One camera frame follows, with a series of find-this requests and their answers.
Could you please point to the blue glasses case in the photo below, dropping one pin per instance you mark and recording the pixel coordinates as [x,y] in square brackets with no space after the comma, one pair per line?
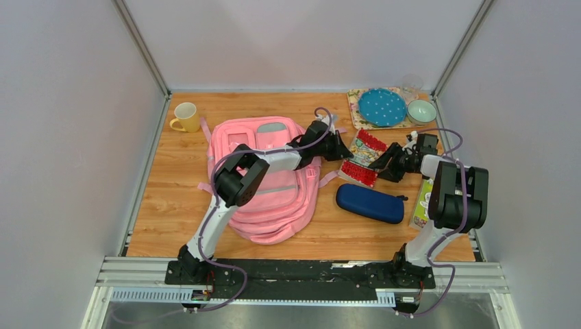
[371,204]

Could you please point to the pink student backpack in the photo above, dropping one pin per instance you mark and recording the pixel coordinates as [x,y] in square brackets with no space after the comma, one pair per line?
[285,201]

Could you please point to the yellow mug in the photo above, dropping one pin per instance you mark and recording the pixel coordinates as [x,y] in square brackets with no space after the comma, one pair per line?
[186,118]

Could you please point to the colourful red-edged book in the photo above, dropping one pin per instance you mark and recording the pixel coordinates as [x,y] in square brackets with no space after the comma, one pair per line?
[365,149]

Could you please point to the blue polka dot plate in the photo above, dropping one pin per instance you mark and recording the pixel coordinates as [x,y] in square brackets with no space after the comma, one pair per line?
[382,107]

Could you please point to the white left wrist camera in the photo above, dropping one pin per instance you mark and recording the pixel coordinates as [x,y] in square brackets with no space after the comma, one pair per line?
[329,120]

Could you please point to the pale green bowl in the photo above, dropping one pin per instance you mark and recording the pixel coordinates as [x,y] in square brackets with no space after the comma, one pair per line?
[421,112]

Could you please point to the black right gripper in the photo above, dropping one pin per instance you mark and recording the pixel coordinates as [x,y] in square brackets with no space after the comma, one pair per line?
[392,151]

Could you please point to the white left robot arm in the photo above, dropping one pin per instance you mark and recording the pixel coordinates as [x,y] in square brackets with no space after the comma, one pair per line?
[234,181]

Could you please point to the floral placemat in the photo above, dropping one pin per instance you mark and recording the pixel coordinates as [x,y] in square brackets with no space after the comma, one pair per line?
[359,122]

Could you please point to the green comic book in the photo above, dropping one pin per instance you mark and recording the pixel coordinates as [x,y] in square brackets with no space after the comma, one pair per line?
[420,213]

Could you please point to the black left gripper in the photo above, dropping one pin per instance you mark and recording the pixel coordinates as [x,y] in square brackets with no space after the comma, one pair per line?
[342,152]

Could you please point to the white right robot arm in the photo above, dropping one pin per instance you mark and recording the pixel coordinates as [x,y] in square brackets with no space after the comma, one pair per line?
[458,201]

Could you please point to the clear drinking glass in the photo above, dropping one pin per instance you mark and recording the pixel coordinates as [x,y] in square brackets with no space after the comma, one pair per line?
[411,86]

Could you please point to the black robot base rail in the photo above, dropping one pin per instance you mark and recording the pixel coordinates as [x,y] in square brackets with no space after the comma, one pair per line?
[303,280]

